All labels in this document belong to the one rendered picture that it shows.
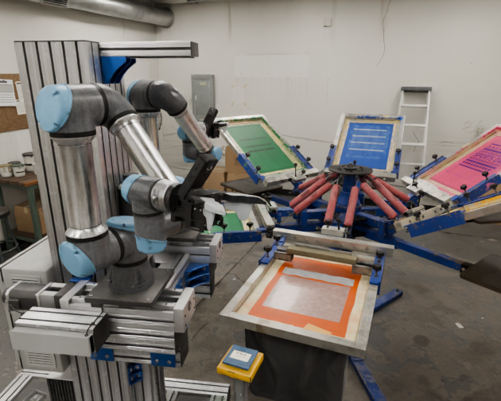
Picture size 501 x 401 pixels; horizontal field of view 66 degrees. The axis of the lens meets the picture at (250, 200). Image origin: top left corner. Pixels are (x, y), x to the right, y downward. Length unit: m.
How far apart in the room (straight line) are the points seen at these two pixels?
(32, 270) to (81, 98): 0.80
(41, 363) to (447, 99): 5.40
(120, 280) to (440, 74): 5.24
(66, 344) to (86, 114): 0.70
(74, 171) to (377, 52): 5.23
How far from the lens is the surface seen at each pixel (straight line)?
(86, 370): 1.91
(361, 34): 6.02
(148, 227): 0.97
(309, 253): 2.03
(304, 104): 6.16
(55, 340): 1.41
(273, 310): 1.75
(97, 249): 1.20
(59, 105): 1.08
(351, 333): 1.67
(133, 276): 1.32
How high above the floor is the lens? 1.93
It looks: 18 degrees down
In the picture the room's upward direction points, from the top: straight up
